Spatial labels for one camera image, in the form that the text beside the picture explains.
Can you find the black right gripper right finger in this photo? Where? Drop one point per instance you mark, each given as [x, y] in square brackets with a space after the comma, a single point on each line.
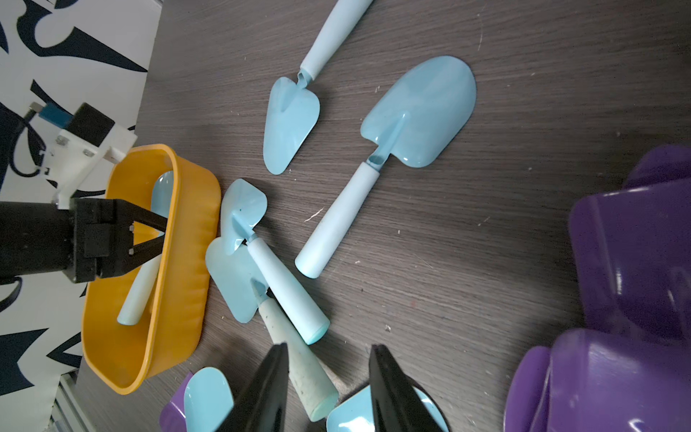
[395, 404]

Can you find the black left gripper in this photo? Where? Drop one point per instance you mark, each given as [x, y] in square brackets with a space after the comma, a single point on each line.
[92, 239]

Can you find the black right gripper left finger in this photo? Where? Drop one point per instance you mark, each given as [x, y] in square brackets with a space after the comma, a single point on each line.
[262, 405]

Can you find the light blue pointed trowel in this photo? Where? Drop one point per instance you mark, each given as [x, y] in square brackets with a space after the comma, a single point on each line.
[293, 110]

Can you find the yellow plastic storage box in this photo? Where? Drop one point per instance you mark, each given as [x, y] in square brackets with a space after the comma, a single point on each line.
[170, 328]

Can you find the light blue heart shovel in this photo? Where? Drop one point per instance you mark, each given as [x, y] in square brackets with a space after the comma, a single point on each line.
[242, 207]

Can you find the light blue dirty-handle shovel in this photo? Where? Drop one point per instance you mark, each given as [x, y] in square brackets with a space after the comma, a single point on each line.
[245, 291]

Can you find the purple shovel pink handle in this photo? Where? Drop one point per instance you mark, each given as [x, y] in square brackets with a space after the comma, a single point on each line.
[172, 417]
[593, 381]
[631, 249]

